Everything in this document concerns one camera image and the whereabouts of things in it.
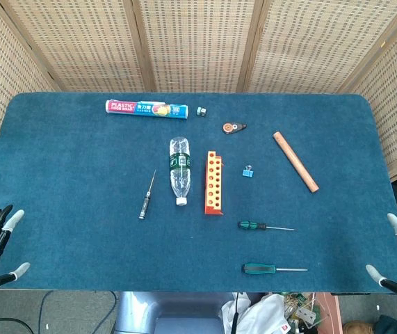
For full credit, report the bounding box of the orange screwdriver holder block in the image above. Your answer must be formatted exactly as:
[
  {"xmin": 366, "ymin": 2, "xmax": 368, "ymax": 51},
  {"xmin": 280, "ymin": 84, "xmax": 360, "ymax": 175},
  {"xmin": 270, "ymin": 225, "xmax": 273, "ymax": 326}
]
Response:
[{"xmin": 204, "ymin": 150, "xmax": 225, "ymax": 216}]

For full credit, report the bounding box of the clear plastic water bottle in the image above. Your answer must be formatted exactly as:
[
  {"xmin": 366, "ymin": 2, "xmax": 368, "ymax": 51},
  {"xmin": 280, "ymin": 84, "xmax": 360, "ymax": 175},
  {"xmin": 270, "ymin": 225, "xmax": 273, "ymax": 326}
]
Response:
[{"xmin": 168, "ymin": 137, "xmax": 192, "ymax": 207}]

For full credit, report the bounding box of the thin black floor cable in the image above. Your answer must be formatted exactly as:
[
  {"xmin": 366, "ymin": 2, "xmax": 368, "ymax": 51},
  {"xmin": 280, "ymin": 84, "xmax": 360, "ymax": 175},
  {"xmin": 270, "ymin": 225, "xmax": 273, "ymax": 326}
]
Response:
[{"xmin": 0, "ymin": 315, "xmax": 35, "ymax": 334}]

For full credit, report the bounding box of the salmon pink box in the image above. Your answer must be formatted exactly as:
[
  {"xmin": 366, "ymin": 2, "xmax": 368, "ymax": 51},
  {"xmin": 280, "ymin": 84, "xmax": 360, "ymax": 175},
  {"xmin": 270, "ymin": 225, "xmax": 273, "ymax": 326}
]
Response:
[{"xmin": 314, "ymin": 292, "xmax": 342, "ymax": 334}]

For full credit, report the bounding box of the wooden rod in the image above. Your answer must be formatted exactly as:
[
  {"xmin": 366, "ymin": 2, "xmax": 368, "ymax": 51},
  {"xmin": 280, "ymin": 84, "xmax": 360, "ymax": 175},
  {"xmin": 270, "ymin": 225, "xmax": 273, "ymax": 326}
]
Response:
[{"xmin": 272, "ymin": 131, "xmax": 320, "ymax": 193}]

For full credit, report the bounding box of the dark blue trouser leg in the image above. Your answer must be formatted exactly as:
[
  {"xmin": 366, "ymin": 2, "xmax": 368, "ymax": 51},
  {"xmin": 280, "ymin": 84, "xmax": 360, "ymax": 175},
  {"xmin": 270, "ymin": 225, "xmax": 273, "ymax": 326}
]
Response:
[{"xmin": 374, "ymin": 314, "xmax": 397, "ymax": 334}]

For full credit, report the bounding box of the small green-handled screwdriver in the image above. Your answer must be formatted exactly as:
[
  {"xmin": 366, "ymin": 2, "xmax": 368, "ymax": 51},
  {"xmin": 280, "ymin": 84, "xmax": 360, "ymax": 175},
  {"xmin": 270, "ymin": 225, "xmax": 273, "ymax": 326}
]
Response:
[{"xmin": 237, "ymin": 220, "xmax": 297, "ymax": 232}]

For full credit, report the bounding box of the large green-handled screwdriver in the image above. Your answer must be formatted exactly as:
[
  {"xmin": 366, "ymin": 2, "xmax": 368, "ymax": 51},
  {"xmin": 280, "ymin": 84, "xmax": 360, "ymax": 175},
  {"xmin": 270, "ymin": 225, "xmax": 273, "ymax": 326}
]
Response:
[{"xmin": 242, "ymin": 263, "xmax": 308, "ymax": 276}]

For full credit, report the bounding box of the blue-grey robot torso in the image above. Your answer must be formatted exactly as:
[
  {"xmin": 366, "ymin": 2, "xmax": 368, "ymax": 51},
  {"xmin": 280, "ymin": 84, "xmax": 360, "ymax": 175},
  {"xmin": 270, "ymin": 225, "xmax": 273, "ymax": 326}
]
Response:
[{"xmin": 114, "ymin": 291, "xmax": 236, "ymax": 334}]

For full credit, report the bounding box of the orange black correction tape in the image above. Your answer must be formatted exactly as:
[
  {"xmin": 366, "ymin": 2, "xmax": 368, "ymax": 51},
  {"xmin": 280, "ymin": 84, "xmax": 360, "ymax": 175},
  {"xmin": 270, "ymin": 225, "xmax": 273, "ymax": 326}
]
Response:
[{"xmin": 222, "ymin": 122, "xmax": 248, "ymax": 135}]

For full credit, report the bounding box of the brown shoe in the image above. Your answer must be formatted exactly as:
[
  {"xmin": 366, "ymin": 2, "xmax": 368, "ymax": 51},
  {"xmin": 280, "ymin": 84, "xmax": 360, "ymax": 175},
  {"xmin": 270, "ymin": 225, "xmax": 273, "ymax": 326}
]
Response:
[{"xmin": 343, "ymin": 320, "xmax": 375, "ymax": 334}]

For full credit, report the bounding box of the pile of circuit boards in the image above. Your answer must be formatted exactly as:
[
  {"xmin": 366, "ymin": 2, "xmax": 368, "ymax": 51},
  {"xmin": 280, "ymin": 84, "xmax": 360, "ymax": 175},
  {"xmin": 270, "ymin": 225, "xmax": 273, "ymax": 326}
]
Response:
[{"xmin": 283, "ymin": 292, "xmax": 324, "ymax": 330}]

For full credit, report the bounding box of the plastic food wrap box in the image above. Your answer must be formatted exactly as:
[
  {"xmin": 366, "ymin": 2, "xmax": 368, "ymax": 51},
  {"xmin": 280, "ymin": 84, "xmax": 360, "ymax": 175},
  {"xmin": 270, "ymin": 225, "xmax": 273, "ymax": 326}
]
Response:
[{"xmin": 105, "ymin": 99, "xmax": 189, "ymax": 121}]

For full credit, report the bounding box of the woven folding screen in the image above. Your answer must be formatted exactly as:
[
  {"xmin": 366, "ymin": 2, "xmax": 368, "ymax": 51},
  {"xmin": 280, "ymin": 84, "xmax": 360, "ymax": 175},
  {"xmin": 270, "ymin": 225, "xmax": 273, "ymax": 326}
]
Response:
[{"xmin": 0, "ymin": 0, "xmax": 397, "ymax": 182}]

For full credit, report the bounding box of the white cloth bag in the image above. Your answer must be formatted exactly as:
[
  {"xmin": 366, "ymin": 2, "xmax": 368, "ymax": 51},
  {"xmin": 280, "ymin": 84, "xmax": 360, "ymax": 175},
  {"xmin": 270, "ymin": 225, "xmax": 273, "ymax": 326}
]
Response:
[{"xmin": 221, "ymin": 292, "xmax": 291, "ymax": 334}]

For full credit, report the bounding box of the blue carpet table cover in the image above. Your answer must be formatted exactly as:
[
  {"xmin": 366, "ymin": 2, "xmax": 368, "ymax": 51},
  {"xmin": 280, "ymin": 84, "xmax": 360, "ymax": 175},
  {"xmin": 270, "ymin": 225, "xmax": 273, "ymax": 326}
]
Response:
[{"xmin": 0, "ymin": 92, "xmax": 397, "ymax": 293}]

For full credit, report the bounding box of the black precision screwdriver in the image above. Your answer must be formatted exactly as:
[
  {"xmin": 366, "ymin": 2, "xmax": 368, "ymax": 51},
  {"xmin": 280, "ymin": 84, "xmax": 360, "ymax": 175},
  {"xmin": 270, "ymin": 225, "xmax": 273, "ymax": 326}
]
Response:
[{"xmin": 138, "ymin": 169, "xmax": 157, "ymax": 220}]

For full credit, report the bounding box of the black hanging cable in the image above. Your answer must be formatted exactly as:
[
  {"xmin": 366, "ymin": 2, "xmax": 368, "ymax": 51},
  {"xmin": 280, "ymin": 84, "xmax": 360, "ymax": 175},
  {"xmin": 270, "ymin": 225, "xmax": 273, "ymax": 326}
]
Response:
[{"xmin": 232, "ymin": 292, "xmax": 241, "ymax": 334}]

